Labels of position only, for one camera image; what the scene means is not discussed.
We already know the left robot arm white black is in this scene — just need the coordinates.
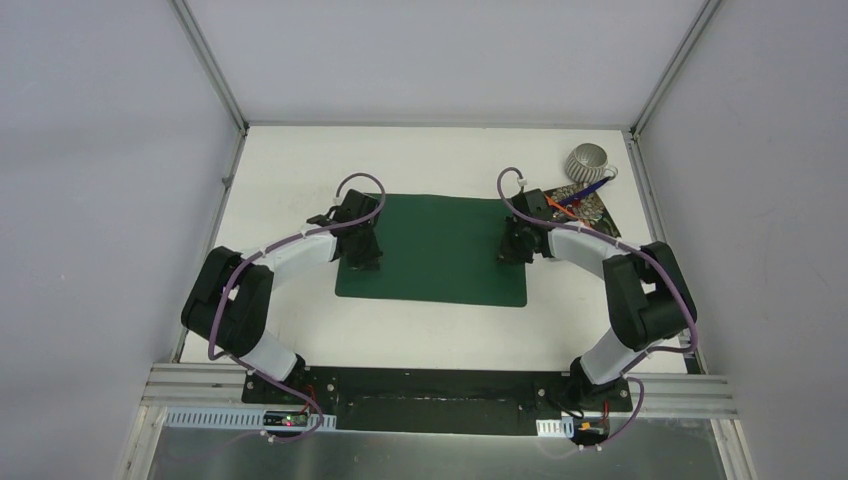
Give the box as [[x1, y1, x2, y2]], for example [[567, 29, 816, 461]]
[[180, 189, 382, 405]]

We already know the aluminium frame rail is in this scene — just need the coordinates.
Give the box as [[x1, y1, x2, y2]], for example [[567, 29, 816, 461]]
[[623, 130, 758, 479]]

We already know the orange plastic fork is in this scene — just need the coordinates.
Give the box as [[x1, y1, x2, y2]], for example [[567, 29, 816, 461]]
[[545, 196, 577, 219]]

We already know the right electronics board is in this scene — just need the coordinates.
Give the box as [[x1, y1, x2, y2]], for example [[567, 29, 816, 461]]
[[573, 418, 610, 442]]

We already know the left electronics board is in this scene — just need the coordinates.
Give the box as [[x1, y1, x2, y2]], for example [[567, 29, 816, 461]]
[[263, 410, 310, 428]]

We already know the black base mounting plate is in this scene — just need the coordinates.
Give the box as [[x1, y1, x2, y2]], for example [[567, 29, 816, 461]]
[[241, 366, 634, 439]]

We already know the green placemat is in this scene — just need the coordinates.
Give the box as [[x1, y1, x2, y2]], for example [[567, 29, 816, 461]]
[[335, 194, 528, 308]]

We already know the blue plastic knife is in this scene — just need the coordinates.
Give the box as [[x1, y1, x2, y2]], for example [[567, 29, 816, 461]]
[[558, 176, 612, 206]]

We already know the black floral square plate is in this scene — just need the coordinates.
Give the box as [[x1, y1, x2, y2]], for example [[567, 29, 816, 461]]
[[543, 183, 621, 238]]

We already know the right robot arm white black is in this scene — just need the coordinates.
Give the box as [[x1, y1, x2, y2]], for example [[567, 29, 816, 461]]
[[498, 190, 697, 410]]

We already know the grey ribbed mug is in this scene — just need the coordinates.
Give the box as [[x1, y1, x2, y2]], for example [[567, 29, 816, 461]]
[[565, 143, 618, 184]]

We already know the electronics board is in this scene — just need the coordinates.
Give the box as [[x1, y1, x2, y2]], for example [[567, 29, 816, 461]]
[[573, 418, 610, 442], [263, 410, 310, 428]]

